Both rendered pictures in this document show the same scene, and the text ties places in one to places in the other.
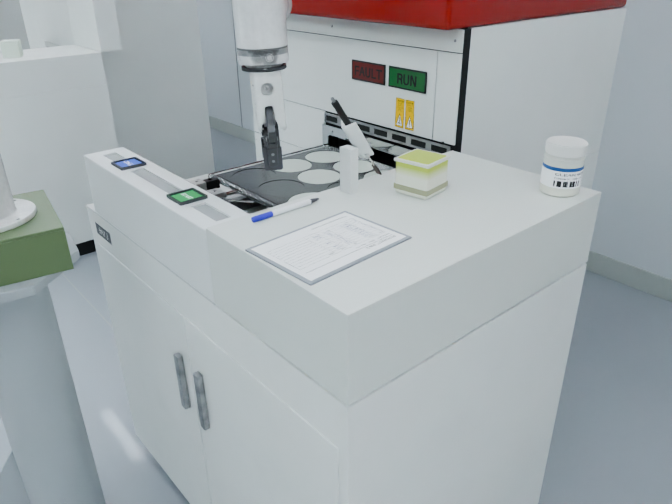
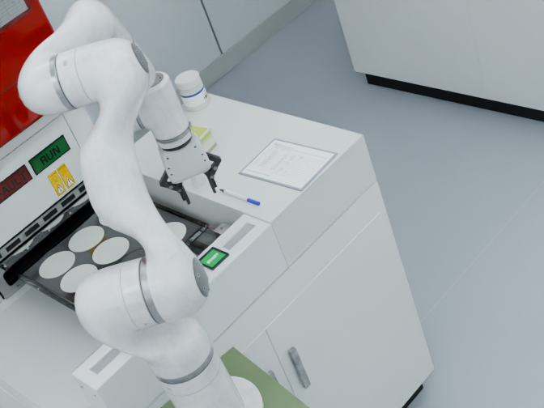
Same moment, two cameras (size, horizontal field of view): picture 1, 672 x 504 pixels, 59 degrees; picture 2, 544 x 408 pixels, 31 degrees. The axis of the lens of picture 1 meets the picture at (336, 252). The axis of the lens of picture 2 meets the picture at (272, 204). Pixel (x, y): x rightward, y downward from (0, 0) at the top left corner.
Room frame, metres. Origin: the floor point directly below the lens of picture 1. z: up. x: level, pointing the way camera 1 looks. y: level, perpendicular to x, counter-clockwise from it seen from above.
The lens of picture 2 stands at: (0.66, 1.98, 2.31)
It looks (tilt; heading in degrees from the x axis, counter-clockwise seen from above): 36 degrees down; 276
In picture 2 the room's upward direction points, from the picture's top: 22 degrees counter-clockwise
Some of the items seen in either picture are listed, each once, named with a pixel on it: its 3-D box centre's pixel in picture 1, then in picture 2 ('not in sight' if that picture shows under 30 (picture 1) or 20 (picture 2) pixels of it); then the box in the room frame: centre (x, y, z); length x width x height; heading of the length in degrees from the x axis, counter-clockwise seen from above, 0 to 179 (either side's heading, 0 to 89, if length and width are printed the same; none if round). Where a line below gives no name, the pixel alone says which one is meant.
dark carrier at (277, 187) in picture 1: (319, 177); (111, 251); (1.31, 0.04, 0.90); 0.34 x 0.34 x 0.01; 40
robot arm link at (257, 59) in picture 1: (263, 56); (174, 133); (1.02, 0.12, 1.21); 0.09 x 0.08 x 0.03; 9
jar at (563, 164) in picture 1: (562, 166); (192, 91); (1.03, -0.41, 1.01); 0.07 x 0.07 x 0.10
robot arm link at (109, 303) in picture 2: not in sight; (141, 319); (1.10, 0.69, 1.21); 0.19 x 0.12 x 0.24; 175
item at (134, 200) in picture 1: (161, 213); (185, 317); (1.12, 0.36, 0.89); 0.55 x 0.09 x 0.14; 40
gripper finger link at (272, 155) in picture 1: (272, 153); (214, 177); (0.98, 0.11, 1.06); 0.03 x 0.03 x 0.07; 9
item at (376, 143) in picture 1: (379, 157); (61, 232); (1.46, -0.11, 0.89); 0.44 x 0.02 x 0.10; 40
